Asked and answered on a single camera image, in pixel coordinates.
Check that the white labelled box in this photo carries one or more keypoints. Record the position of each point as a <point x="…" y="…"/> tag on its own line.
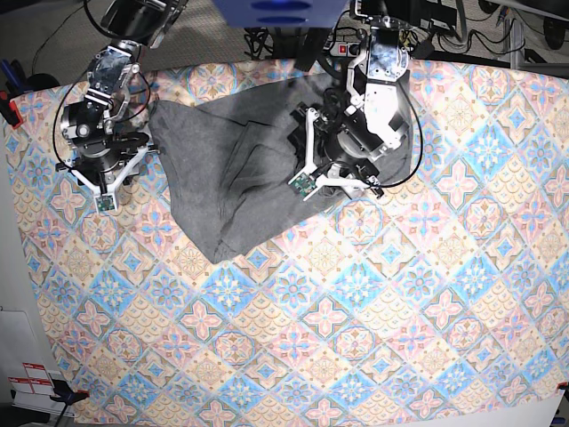
<point x="22" y="363"/>

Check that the grey T-shirt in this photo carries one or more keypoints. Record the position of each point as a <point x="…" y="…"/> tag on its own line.
<point x="228" y="163"/>

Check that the patterned tablecloth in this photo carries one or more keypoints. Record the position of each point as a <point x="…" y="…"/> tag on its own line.
<point x="448" y="296"/>

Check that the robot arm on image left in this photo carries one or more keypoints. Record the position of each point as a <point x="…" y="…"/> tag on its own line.
<point x="131" y="26"/>

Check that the orange clamp upper left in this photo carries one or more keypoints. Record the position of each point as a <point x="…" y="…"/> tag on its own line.
<point x="9" y="111"/>

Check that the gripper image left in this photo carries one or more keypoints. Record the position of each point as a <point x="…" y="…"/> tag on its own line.
<point x="103" y="162"/>

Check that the black centre post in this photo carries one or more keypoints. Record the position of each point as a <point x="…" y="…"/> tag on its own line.
<point x="311" y="48"/>

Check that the blue clamp lower left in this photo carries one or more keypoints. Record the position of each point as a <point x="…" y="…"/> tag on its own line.
<point x="62" y="393"/>

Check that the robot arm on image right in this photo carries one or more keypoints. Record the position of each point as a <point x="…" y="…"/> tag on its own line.
<point x="376" y="86"/>

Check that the white power strip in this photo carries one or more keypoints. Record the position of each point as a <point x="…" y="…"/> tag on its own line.
<point x="346" y="49"/>

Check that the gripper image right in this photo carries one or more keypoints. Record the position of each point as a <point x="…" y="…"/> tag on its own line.
<point x="333" y="152"/>

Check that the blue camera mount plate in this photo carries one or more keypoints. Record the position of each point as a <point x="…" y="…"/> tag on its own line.
<point x="280" y="13"/>

